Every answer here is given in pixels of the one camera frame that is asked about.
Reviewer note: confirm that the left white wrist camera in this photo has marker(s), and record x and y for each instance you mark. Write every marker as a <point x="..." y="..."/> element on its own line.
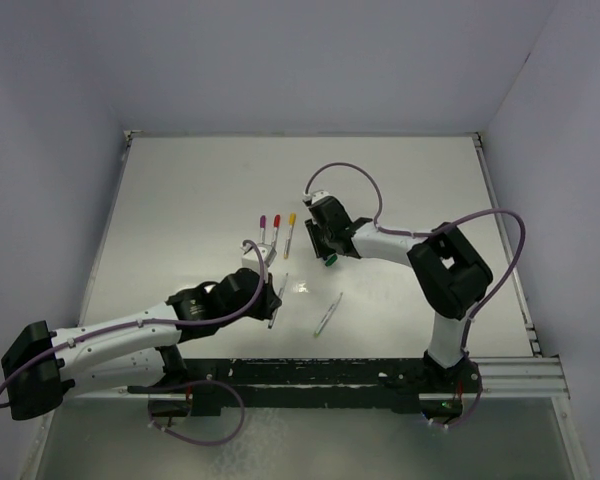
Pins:
<point x="257" y="257"/>

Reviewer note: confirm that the green pen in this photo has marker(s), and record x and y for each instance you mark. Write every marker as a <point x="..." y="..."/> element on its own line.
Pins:
<point x="327" y="316"/>

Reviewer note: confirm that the yellow pen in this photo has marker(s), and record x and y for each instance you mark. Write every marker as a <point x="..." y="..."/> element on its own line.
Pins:
<point x="288" y="241"/>

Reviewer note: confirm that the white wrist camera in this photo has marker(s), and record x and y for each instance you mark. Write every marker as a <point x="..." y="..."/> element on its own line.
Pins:
<point x="257" y="257"/>
<point x="309" y="198"/>

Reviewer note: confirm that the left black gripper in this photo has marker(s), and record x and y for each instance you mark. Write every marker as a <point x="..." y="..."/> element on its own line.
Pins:
<point x="270" y="300"/>

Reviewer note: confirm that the green pen cap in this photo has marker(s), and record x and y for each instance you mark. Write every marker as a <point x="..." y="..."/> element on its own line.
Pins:
<point x="330" y="260"/>

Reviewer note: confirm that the red pen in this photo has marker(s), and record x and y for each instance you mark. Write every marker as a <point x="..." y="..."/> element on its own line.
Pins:
<point x="274" y="237"/>

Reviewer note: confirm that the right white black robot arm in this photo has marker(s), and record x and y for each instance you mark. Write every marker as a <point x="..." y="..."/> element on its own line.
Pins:
<point x="450" y="272"/>

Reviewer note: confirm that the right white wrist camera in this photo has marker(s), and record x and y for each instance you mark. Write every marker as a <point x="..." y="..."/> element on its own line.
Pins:
<point x="309" y="198"/>

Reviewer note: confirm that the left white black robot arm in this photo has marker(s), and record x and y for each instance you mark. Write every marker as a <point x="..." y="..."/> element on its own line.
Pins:
<point x="44" y="367"/>

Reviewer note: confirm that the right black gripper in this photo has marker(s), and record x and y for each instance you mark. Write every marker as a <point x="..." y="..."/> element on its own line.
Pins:
<point x="320" y="250"/>

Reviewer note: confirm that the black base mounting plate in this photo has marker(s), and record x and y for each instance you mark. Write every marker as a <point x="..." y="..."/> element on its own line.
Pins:
<point x="402" y="386"/>

